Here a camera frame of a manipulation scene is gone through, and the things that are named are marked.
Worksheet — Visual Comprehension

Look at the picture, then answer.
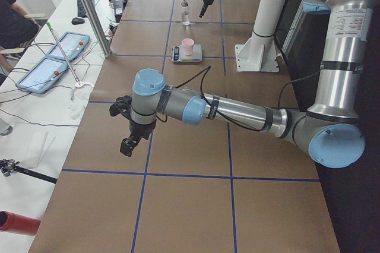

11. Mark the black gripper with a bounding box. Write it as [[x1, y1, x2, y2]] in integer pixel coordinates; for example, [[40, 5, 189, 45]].
[[120, 113, 157, 156], [199, 0, 213, 18]]

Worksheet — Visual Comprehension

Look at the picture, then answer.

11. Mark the clear glass sauce bottle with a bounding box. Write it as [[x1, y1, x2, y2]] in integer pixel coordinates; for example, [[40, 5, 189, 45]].
[[180, 0, 190, 26]]

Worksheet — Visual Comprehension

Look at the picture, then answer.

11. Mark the pink paper cup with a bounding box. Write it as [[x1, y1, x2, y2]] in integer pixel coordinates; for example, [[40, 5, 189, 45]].
[[181, 38, 194, 56]]

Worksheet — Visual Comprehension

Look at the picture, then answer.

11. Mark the digital kitchen scale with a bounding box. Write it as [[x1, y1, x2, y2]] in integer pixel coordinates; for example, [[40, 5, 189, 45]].
[[170, 44, 204, 64]]

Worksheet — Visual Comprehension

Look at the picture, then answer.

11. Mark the white cloth glove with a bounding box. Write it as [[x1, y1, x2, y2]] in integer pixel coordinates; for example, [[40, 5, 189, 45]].
[[68, 87, 91, 120]]

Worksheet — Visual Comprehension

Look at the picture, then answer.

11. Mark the blue teach pendant near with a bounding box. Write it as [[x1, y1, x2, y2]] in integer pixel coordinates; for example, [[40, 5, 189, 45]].
[[15, 56, 68, 94]]

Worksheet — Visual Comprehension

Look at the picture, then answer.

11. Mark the blue teach pendant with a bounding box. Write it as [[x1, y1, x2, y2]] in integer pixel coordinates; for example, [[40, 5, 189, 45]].
[[15, 56, 68, 94], [46, 31, 90, 62]]

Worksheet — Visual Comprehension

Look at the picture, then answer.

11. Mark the blue teach pendant far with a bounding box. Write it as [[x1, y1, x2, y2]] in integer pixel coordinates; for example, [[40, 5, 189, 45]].
[[46, 31, 90, 62]]

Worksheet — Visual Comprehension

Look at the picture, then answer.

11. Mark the black keyboard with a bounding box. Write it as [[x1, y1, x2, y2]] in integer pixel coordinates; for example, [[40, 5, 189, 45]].
[[77, 0, 95, 18]]

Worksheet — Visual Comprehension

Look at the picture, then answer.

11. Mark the black computer mouse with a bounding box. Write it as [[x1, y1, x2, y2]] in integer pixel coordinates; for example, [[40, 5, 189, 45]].
[[71, 17, 85, 25]]

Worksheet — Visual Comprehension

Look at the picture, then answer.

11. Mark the red cylinder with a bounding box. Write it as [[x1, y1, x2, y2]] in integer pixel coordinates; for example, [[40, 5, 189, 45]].
[[1, 211, 41, 236]]

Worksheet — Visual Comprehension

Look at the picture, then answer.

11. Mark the silver rod with green tip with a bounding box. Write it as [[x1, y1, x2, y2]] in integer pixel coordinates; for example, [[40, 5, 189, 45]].
[[46, 22, 84, 88]]

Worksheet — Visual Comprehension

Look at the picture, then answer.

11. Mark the seated person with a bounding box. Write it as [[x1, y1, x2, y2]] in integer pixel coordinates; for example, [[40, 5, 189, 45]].
[[0, 0, 40, 86]]

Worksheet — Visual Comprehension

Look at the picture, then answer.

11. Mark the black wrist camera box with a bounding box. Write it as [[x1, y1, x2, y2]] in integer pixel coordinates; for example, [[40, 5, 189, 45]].
[[109, 95, 132, 120]]

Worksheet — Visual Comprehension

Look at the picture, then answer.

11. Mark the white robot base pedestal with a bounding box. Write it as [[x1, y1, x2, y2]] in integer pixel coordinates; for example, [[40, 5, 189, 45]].
[[235, 0, 285, 72]]

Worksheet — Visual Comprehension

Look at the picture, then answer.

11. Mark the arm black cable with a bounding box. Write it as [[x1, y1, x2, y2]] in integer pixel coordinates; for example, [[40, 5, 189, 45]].
[[166, 65, 323, 132]]

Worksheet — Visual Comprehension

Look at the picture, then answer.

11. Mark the aluminium frame post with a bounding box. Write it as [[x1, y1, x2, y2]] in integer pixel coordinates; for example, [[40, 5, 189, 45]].
[[81, 0, 112, 58]]

